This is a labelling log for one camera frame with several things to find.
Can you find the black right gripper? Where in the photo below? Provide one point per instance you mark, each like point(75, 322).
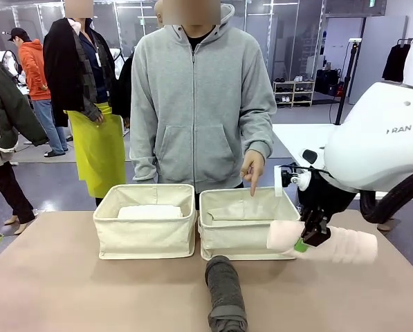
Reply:
point(325, 195)

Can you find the pink towel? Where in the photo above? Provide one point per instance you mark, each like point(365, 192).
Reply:
point(348, 247)

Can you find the white towel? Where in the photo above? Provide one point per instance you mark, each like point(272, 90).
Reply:
point(151, 211)

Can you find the person's right forearm grey sleeve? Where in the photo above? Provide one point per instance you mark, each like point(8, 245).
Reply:
point(142, 148)

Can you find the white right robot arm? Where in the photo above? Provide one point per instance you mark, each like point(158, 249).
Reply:
point(379, 138)

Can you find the person's left forearm grey sleeve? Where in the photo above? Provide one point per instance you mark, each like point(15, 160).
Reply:
point(259, 128)

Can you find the person's left hand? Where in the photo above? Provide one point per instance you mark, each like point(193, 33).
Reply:
point(256, 166)

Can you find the apron wearer's bare hand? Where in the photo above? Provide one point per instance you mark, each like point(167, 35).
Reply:
point(99, 117)

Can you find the beige fabric basket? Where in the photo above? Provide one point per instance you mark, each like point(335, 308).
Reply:
point(237, 235)
point(147, 235)

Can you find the white table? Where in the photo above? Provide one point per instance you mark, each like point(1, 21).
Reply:
point(292, 141)

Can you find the dark grey rolled towel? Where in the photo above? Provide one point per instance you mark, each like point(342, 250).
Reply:
point(225, 294)

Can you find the person in dark green jacket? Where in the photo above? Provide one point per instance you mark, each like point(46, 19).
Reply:
point(5, 114)

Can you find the wooden shoe rack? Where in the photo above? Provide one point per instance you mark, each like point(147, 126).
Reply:
point(293, 93)

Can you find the black case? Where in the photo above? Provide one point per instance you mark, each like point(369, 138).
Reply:
point(327, 82)

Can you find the black tripod pole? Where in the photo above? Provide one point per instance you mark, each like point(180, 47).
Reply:
point(346, 79)

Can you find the person in orange hoodie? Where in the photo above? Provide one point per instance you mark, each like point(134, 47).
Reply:
point(36, 76)

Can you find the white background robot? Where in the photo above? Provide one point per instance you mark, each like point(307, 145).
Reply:
point(5, 64)

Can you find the person in grey hoodie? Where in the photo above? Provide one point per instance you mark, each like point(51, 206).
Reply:
point(199, 103)

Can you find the person with yellow apron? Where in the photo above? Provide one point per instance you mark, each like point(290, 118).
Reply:
point(85, 86)

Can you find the black hanging garment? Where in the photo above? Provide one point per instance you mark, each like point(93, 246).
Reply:
point(394, 64)

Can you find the person in black top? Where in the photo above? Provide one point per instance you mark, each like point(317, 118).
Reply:
point(123, 90)

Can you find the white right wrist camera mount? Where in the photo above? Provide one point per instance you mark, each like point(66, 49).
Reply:
point(278, 183)

